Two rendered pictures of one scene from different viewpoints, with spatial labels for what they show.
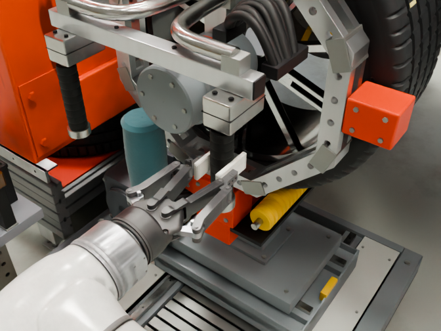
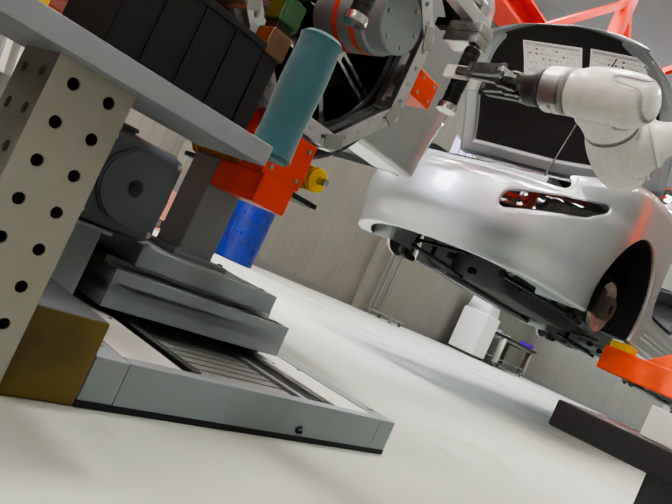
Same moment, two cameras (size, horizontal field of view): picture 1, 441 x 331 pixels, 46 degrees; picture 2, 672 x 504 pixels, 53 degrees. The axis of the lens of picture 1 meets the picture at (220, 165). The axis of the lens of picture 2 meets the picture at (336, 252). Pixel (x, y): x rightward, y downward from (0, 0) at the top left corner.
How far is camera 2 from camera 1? 1.84 m
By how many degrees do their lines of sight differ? 87
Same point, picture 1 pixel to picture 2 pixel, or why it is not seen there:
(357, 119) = (422, 84)
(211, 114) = (483, 35)
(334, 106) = (414, 73)
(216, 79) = (476, 15)
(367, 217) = not seen: hidden behind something
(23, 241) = not seen: outside the picture
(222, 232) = (282, 199)
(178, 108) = (411, 32)
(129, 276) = not seen: hidden behind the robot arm
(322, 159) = (394, 113)
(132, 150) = (328, 67)
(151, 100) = (393, 18)
